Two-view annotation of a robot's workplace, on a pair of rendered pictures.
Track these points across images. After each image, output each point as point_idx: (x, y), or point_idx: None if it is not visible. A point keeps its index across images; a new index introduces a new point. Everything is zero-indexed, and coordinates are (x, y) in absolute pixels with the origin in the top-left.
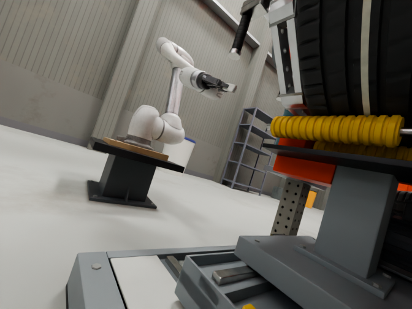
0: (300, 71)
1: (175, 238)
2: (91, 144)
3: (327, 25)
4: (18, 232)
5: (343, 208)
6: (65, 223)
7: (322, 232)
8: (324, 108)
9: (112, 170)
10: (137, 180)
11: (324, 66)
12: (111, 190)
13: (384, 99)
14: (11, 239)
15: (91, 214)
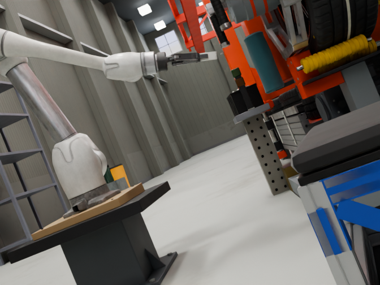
0: (316, 29)
1: (259, 225)
2: (93, 229)
3: (332, 7)
4: (261, 267)
5: (358, 89)
6: (236, 264)
7: (358, 107)
8: (329, 43)
9: (130, 241)
10: (143, 237)
11: (331, 24)
12: (145, 268)
13: (354, 29)
14: (274, 263)
15: (207, 267)
